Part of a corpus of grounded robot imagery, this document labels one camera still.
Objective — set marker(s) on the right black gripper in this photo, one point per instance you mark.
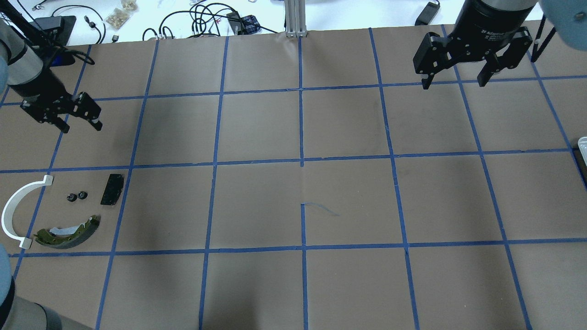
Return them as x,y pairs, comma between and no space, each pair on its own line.
490,20

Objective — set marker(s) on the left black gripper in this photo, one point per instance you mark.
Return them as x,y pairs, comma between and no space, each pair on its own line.
42,90

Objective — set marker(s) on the small black bearing gear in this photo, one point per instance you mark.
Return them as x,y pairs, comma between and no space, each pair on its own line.
72,197

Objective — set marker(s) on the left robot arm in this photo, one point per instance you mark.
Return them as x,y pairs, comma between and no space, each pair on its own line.
19,62

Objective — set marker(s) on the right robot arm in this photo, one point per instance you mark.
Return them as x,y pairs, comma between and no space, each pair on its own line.
549,17

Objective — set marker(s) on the black power adapter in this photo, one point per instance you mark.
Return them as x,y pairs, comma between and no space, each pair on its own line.
428,13

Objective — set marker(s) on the black brake pad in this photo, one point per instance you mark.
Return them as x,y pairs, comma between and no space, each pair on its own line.
113,189

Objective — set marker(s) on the bag of wooden pieces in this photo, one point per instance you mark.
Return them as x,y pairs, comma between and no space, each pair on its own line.
121,14

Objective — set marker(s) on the olive brake shoe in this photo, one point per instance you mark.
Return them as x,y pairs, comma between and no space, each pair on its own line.
66,238

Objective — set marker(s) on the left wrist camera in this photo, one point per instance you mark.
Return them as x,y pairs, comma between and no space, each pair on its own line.
55,57

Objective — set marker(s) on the aluminium frame post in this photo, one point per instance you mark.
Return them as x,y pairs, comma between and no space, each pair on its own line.
295,18

